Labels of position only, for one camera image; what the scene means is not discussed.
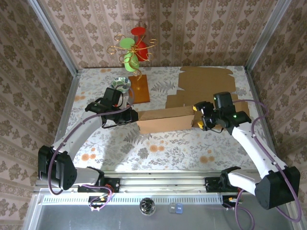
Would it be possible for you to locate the shiny round metal object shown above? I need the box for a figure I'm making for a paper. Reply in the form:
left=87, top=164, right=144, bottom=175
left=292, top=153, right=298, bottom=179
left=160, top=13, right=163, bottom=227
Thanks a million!
left=139, top=197, right=156, bottom=217

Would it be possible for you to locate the aluminium side rail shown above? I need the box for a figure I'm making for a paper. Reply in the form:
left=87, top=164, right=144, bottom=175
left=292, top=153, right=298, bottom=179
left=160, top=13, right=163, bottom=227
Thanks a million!
left=44, top=69, right=81, bottom=177

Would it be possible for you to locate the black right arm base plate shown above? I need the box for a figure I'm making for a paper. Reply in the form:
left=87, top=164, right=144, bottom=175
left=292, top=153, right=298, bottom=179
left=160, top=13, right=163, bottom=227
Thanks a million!
left=205, top=176, right=249, bottom=193

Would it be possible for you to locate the red plastic wine glass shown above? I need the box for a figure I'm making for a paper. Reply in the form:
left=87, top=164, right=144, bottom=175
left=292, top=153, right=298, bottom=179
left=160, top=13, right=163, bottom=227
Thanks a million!
left=130, top=27, right=148, bottom=62

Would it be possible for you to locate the gold wire rack wooden base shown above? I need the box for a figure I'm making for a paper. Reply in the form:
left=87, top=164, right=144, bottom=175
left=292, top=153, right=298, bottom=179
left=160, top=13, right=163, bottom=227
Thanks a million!
left=106, top=34, right=159, bottom=105

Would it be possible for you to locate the aluminium frame post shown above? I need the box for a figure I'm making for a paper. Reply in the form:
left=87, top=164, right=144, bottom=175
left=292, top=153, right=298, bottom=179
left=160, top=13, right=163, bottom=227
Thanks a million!
left=244, top=0, right=292, bottom=72
left=25, top=0, right=81, bottom=77

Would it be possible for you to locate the grey metal sheet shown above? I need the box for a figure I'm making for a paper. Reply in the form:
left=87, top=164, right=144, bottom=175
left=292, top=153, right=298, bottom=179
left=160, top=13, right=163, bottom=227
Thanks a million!
left=23, top=189, right=307, bottom=230

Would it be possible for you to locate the leaf pattern bowl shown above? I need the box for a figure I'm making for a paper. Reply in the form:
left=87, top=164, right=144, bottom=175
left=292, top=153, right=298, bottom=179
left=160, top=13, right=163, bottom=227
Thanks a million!
left=111, top=76, right=132, bottom=93

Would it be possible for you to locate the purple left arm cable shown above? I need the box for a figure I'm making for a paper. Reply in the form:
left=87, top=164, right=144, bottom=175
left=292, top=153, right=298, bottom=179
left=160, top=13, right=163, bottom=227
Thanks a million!
left=47, top=90, right=135, bottom=212

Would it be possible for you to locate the green plastic wine glass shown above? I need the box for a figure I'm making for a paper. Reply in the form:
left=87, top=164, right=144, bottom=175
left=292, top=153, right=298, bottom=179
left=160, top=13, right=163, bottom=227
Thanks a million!
left=119, top=37, right=141, bottom=73

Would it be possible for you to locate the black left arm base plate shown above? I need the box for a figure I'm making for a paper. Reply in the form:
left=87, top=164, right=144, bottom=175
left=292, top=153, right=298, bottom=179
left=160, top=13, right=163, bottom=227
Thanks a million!
left=77, top=177, right=120, bottom=194

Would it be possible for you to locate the floral table cloth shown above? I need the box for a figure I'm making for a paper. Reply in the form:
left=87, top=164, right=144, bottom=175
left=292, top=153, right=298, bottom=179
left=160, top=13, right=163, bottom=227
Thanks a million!
left=55, top=66, right=279, bottom=173

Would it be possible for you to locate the brown cardboard mailer box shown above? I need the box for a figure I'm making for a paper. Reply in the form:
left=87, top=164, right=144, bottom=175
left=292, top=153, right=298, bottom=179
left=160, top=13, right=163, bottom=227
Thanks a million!
left=165, top=66, right=250, bottom=120
left=136, top=105, right=196, bottom=135

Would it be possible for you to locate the white slotted cable duct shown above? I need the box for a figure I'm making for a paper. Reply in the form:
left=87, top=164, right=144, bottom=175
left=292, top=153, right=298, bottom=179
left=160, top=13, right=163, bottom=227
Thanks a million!
left=39, top=193, right=224, bottom=205

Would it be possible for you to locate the aluminium cross rail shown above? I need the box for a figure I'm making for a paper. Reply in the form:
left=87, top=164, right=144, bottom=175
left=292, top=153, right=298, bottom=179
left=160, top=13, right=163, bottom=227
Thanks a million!
left=33, top=170, right=297, bottom=193

